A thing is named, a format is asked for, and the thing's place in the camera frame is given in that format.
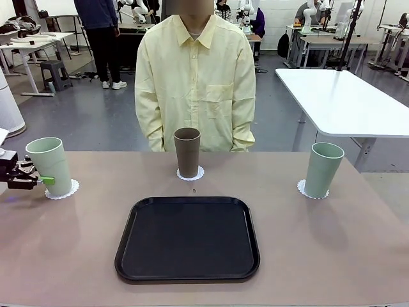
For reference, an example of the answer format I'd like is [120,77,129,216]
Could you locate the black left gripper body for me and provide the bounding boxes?
[0,152,20,182]

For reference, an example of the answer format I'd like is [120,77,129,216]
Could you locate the pale green cup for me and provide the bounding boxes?
[304,141,345,199]
[25,137,73,196]

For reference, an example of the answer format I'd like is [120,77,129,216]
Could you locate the brown cup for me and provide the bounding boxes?
[173,127,202,178]

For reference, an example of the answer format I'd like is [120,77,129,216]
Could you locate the person's left forearm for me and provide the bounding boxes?
[230,107,257,152]

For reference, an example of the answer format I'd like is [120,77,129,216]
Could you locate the person's right forearm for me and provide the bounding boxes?
[135,105,166,152]

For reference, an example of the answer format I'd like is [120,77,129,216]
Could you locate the grey plastic stool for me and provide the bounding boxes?
[39,59,73,92]

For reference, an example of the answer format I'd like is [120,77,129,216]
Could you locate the white desk with clutter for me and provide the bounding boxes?
[0,31,75,98]

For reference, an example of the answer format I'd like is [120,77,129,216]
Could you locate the dark bag on desk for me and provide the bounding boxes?
[0,15,42,38]

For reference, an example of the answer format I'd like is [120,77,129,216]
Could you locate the standing person in blue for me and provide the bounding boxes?
[73,0,128,91]

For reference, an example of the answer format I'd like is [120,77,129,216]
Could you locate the black plastic tray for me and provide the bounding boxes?
[114,196,261,285]

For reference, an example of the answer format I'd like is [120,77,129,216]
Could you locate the person in yellow shirt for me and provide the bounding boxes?
[134,13,257,153]

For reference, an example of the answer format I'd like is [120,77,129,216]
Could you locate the seated person in patterned top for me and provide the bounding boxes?
[215,0,233,22]

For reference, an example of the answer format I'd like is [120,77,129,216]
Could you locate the black backpack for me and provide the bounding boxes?
[277,31,290,59]

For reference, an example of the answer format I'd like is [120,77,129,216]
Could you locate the seated person in grey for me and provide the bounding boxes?
[295,0,324,28]

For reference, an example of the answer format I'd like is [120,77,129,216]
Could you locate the white rounded table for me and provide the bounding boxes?
[275,67,409,174]

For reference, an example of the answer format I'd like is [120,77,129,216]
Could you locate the grey background desk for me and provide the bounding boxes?
[285,25,369,70]

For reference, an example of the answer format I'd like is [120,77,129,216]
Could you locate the black tripod stand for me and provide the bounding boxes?
[335,0,366,73]

